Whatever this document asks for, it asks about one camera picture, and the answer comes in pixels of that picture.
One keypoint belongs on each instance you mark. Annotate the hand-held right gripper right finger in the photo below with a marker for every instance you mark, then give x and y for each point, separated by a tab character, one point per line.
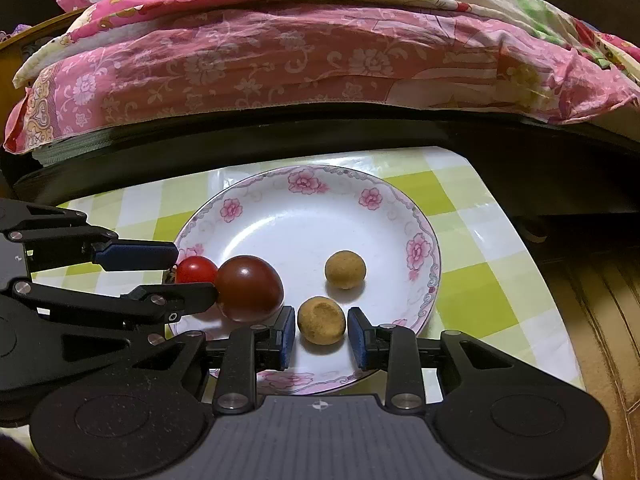
357	336

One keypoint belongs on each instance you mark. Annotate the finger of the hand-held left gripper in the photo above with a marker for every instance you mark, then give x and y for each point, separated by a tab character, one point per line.
192	297
135	256

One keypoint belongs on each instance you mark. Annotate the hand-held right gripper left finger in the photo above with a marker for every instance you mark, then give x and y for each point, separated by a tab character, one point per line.
286	336

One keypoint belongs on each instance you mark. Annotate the red cherry tomato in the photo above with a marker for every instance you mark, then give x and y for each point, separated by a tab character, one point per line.
196	270

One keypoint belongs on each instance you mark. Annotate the brown longan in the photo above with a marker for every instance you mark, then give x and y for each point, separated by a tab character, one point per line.
320	321
345	270

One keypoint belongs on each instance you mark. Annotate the large dark red tomato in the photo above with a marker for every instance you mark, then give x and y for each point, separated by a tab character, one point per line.
250	285

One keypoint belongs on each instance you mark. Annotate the white floral plate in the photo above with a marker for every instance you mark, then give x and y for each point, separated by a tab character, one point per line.
300	230

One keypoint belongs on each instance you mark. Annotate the grey mattress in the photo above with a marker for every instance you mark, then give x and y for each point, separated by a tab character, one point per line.
65	150

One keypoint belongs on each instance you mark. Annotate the green checked tablecloth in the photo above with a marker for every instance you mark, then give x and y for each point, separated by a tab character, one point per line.
475	280

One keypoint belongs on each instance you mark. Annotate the brown wooden cabinet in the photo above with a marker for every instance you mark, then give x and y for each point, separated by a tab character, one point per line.
10	75

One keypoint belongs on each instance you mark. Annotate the purple cloth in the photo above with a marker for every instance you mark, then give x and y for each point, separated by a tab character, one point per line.
19	29

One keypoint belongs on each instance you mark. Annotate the pink floral bed sheet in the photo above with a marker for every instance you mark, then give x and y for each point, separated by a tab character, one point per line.
300	60

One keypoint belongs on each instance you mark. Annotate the dark wooden headboard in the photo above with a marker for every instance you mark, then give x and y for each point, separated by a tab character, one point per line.
575	5

